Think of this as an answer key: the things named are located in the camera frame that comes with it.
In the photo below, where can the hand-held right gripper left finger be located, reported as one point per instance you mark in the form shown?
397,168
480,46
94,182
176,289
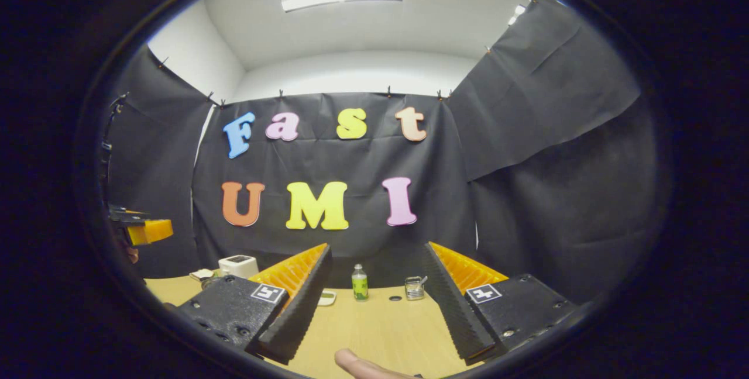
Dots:
298,309

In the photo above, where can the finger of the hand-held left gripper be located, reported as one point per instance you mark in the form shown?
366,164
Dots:
152,231

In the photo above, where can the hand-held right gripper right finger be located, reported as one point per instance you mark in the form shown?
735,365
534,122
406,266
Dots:
453,314

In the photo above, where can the small white seasoning dish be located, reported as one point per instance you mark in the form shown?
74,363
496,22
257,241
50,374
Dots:
327,297

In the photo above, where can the sandwich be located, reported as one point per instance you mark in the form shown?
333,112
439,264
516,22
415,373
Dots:
202,274

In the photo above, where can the green drink bottle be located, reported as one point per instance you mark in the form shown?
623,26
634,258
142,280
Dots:
360,285

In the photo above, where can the white toaster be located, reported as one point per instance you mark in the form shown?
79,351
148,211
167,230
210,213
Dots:
238,266

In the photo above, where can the small ceiling light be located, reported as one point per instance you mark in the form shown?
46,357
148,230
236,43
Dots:
517,13

